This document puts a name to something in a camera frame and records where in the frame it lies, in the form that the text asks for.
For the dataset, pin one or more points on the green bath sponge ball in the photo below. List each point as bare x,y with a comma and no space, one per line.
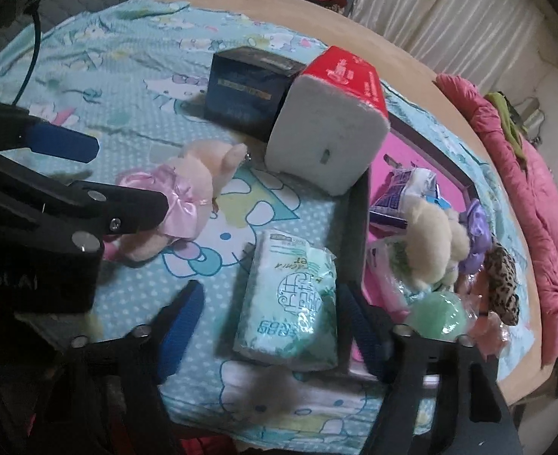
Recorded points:
437,315

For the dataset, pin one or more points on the white purple wipes packet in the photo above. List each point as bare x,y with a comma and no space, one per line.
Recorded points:
392,199

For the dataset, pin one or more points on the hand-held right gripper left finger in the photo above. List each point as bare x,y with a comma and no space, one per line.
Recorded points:
181,327

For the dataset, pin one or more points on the cream plush toy pink dress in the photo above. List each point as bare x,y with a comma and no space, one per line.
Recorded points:
188,175

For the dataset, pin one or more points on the red facial tissue pack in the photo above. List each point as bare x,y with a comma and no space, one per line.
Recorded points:
326,123

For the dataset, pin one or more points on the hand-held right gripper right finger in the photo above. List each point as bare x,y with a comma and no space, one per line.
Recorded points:
360,334

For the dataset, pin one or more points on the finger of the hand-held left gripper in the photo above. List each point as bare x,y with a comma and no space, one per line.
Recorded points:
65,141
127,211

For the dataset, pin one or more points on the pink quilt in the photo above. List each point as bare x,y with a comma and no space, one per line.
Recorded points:
544,227

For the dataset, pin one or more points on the grey-rimmed pink box tray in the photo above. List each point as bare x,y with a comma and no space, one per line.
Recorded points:
354,227

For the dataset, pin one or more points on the beige round bed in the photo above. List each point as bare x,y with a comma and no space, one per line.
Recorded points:
402,57

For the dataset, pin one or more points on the green tissue pack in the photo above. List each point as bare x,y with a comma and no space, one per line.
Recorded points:
288,303

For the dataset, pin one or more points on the white curtain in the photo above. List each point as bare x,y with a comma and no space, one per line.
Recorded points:
449,19

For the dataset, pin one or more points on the pink towel packet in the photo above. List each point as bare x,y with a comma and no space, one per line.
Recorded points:
490,339

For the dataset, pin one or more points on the leopard print scrunchie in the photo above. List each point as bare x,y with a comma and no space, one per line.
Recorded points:
499,275

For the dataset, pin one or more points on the clear tissue packet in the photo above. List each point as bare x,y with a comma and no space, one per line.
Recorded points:
388,260

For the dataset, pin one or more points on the cartoon cat printed blanket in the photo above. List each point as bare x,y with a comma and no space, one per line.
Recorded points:
117,57

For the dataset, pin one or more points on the dark blue cardboard box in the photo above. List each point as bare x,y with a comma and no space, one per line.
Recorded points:
241,90

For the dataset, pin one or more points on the cream plush toy purple dress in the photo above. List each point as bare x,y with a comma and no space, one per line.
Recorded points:
430,232

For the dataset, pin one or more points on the green garment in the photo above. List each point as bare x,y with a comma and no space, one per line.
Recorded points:
509,123

